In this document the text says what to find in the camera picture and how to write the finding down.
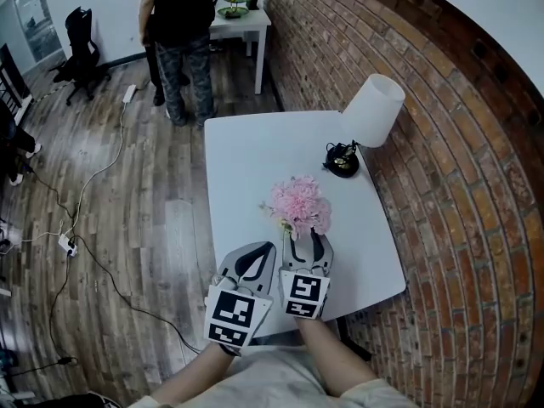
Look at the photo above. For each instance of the person's light shirt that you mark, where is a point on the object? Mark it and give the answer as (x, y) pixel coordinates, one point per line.
(276, 381)

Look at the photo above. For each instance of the black metal rack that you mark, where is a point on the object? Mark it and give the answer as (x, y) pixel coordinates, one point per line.
(10, 83)

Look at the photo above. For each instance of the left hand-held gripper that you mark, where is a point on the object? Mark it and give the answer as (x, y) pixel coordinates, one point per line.
(231, 310)

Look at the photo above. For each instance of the green tiered tray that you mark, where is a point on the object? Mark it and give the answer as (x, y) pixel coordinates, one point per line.
(233, 12)

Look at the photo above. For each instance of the pink flowers with green stem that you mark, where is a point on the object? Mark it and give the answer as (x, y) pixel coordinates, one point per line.
(299, 204)

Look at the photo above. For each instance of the white power adapter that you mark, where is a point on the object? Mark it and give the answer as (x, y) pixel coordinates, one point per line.
(128, 94)

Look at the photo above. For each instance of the small white side table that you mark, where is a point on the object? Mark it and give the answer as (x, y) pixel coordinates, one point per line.
(251, 24)

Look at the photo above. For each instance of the black office chair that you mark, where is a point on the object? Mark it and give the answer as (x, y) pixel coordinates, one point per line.
(81, 62)

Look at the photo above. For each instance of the person's right forearm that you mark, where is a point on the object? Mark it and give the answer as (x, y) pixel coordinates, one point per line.
(331, 355)

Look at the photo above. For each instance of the glass window panel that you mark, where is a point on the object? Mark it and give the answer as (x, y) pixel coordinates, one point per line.
(38, 19)

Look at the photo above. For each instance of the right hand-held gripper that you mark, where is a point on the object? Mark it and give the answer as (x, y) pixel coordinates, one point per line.
(304, 296)

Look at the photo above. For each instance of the table lamp with white shade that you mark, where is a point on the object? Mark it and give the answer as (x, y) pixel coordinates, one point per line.
(374, 109)

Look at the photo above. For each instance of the person's left forearm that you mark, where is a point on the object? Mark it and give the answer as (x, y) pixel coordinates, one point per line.
(195, 376)

